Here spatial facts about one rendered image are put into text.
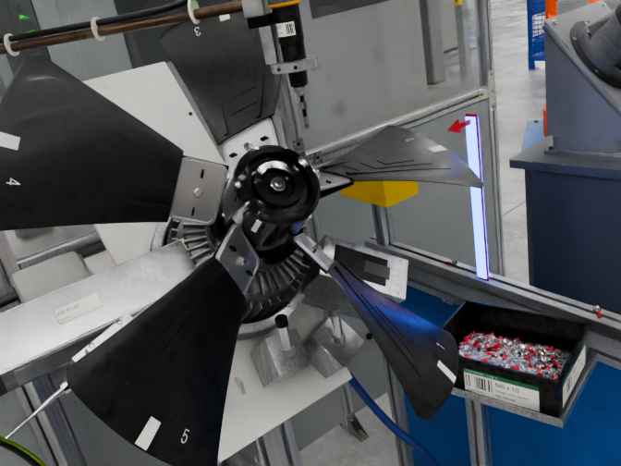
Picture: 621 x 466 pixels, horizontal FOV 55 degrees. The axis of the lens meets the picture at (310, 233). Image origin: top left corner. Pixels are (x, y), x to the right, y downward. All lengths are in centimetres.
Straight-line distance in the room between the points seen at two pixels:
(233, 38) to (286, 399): 57
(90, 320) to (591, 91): 106
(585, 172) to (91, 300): 101
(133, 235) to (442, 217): 139
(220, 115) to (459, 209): 146
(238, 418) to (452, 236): 145
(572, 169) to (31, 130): 105
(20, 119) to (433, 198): 157
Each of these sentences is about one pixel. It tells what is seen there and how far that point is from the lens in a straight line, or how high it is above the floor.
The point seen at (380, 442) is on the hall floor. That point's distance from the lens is 216.
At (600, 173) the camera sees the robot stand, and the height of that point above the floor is 99.
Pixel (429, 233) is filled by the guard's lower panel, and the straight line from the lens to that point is 217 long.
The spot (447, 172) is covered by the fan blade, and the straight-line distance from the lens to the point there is 96.
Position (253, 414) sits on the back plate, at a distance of 98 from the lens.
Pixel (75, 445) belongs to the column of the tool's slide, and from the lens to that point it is 156.
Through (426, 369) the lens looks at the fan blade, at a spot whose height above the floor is 97.
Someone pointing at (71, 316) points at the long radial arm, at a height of 111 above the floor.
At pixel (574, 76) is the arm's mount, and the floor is 118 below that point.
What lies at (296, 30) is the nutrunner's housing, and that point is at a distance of 84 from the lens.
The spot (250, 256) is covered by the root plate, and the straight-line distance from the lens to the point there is 82.
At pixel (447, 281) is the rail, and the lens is 130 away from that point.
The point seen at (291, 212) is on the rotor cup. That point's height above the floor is 119.
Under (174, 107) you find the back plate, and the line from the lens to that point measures 117.
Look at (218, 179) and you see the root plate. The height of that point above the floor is 123.
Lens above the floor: 146
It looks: 23 degrees down
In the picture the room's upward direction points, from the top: 11 degrees counter-clockwise
